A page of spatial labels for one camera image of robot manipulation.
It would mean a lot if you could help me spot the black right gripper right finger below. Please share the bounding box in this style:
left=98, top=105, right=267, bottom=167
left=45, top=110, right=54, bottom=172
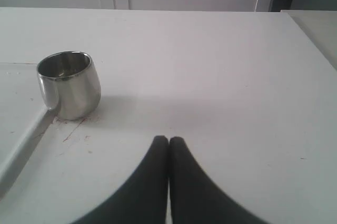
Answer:
left=169, top=137, right=260, bottom=223

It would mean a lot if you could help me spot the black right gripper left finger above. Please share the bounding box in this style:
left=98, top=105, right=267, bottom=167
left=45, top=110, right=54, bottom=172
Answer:
left=74, top=135, right=169, bottom=223

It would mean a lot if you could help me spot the small steel cup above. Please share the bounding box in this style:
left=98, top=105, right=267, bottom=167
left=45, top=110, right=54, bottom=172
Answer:
left=36, top=51, right=101, bottom=120

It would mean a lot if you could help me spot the white plastic tray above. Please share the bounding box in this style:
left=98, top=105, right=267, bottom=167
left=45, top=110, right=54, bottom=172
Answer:
left=1, top=63, right=54, bottom=182

